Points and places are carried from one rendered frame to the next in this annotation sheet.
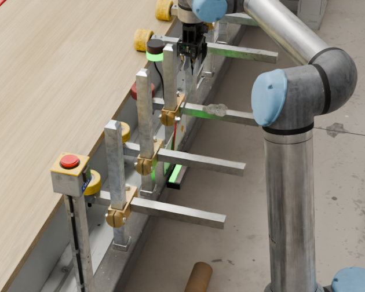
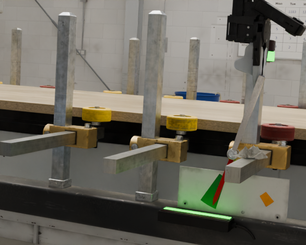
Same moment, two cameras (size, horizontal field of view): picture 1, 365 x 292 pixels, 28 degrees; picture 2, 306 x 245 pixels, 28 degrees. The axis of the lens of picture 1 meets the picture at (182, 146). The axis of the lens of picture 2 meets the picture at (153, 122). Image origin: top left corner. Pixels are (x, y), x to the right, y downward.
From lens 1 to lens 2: 2.66 m
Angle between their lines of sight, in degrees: 91
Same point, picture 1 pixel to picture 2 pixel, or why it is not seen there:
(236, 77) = not seen: outside the picture
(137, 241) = (61, 191)
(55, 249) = (81, 183)
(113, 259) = (40, 183)
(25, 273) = not seen: hidden behind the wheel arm
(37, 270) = (48, 168)
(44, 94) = not seen: hidden behind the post
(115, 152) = (58, 45)
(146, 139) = (144, 108)
